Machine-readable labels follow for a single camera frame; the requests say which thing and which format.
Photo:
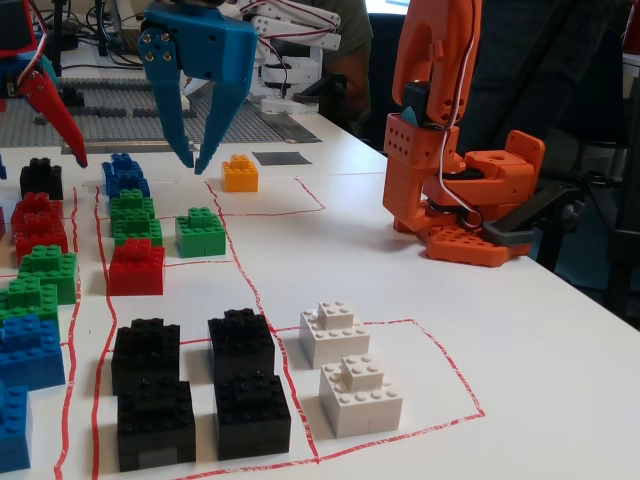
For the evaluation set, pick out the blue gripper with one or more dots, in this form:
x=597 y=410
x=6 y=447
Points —
x=210 y=44

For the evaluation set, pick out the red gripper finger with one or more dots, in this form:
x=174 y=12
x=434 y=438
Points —
x=50 y=105

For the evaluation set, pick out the yellow lego block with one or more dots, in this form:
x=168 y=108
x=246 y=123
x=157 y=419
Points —
x=240 y=175

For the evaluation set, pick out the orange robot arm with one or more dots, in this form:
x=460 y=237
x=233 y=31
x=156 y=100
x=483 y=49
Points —
x=425 y=30

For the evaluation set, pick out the blue red robot arm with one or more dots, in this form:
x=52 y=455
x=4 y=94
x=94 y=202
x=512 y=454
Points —
x=20 y=25

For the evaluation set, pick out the small black lego block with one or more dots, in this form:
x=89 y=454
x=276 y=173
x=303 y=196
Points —
x=72 y=97

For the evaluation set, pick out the blue lego block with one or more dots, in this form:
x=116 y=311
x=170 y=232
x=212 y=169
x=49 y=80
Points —
x=130 y=189
x=121 y=162
x=12 y=430
x=30 y=355

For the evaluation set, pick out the red lego block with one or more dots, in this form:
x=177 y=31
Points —
x=40 y=240
x=135 y=275
x=35 y=205

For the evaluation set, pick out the grey tape square marker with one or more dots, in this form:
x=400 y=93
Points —
x=282 y=158

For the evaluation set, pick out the green lego block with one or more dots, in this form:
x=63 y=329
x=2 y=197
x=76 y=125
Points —
x=27 y=300
x=131 y=200
x=50 y=272
x=200 y=237
x=137 y=232

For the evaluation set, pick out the white lego block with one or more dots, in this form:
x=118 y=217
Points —
x=360 y=405
x=332 y=340

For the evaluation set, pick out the black lego strip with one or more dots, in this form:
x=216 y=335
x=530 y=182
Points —
x=90 y=112
x=145 y=113

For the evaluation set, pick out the black stand pole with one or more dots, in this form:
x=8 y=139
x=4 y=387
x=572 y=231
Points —
x=102 y=25
x=57 y=35

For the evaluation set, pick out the grey lego baseplate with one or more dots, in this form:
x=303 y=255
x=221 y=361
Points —
x=125 y=130

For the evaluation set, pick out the grey tape strip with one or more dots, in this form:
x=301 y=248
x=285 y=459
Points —
x=130 y=146

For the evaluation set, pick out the black table clamp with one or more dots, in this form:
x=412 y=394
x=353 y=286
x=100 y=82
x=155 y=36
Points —
x=505 y=232

